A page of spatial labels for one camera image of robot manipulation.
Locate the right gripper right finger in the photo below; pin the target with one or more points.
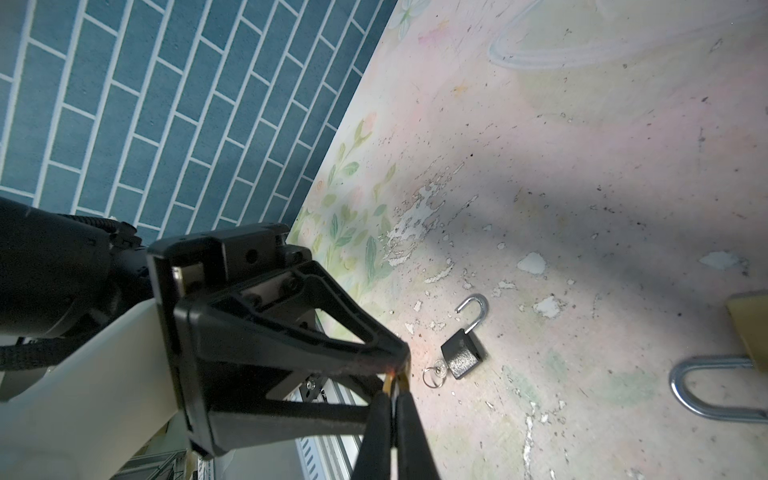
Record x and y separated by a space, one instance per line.
414 456

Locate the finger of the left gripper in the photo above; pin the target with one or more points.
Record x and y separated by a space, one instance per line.
246 417
294 319

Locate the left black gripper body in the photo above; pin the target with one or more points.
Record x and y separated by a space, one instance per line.
182 266

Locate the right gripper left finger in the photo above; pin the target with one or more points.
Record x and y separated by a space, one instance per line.
374 457

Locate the black padlock with key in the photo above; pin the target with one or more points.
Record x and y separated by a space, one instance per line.
462 352

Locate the small brass padlock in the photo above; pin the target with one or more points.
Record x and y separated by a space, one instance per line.
396 383

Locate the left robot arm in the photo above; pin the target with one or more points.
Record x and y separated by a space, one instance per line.
77 297

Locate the large brass padlock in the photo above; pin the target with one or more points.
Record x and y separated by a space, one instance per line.
748 312

